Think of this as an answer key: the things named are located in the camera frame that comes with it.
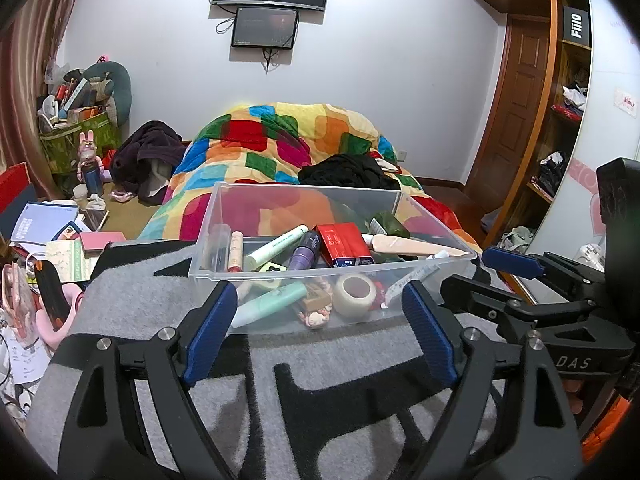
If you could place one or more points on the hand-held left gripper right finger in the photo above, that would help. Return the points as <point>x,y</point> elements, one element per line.
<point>430,335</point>

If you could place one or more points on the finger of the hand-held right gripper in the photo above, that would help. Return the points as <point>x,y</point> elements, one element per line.
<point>475,295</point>
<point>510,262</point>

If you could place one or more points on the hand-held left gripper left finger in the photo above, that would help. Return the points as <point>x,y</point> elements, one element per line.
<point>210,330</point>

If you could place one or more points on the striped white tube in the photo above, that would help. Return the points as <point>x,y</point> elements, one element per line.
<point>415,277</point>

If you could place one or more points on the mint green bottle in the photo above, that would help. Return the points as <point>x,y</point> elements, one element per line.
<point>270,302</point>

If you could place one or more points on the red lip gloss tube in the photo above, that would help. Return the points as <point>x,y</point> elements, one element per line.
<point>235,252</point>

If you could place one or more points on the green patterned packet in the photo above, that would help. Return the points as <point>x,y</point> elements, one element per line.
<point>270,269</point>

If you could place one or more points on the beige tube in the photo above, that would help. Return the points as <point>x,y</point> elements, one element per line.
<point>405,245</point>

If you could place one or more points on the tape roll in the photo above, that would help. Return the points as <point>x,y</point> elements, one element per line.
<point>342,300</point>

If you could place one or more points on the light green tube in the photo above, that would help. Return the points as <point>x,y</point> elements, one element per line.
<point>275,246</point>

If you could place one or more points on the dark green bottle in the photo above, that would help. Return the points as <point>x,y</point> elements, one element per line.
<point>390,224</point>

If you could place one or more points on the clear plastic box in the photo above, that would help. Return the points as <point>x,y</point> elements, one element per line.
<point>215,210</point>

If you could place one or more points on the purple bottle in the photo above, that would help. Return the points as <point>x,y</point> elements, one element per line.
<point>305,255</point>

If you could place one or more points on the person's right hand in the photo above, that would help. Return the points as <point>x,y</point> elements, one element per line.
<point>575,392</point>

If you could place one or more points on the pink hair accessory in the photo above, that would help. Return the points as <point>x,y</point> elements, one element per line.
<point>315,317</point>

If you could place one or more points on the small brown packet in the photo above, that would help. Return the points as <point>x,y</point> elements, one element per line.
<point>316,297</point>

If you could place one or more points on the grey black blanket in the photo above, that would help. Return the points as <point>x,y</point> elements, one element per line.
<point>320,360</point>

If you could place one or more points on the pink curved stand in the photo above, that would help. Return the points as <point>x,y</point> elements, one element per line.
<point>75,305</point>

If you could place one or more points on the pink notebook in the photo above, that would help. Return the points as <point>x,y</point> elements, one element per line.
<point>102,240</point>

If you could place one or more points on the green notebook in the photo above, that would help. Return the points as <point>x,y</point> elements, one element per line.
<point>70,260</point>

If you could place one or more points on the black orange object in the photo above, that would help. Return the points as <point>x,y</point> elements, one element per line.
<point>50,295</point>

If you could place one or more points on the wooden door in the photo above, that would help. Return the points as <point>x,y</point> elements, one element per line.
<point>525,85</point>

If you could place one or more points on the black garment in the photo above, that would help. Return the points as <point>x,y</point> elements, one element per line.
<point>345,170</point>

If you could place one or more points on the white paper sheets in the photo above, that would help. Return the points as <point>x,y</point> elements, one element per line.
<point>25,360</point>

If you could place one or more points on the small white cup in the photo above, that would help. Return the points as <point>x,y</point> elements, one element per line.
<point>81,194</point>

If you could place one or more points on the dark clothes pile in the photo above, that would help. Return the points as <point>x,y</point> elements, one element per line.
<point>150,145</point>

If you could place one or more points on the pink transparent bag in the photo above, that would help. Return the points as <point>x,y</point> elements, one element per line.
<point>17,300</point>

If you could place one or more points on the blue white book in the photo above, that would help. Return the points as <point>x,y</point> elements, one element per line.
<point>40,222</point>

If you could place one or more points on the colourful patchwork blanket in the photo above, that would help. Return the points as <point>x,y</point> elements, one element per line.
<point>260,135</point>

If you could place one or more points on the pink rabbit bottle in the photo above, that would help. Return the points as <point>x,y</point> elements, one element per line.
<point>90,160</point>

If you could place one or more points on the white sliding wardrobe door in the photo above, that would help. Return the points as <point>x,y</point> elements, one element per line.
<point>610,60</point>

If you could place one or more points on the wooden wardrobe shelf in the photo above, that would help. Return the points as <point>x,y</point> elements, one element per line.
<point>554,35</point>

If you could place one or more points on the green storage basket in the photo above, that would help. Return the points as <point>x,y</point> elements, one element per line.
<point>65,145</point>

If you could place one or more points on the large red box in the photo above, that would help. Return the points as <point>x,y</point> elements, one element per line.
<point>12,185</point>

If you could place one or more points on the black printed box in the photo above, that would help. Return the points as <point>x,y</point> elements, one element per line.
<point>575,25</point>

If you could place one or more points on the grey neck pillow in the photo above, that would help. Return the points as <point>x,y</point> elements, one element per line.
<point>120,85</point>

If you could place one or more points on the small black monitor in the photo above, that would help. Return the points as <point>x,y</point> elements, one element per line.
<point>265,27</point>

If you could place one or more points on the brown curtain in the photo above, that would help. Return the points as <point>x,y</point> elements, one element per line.
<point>30,60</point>

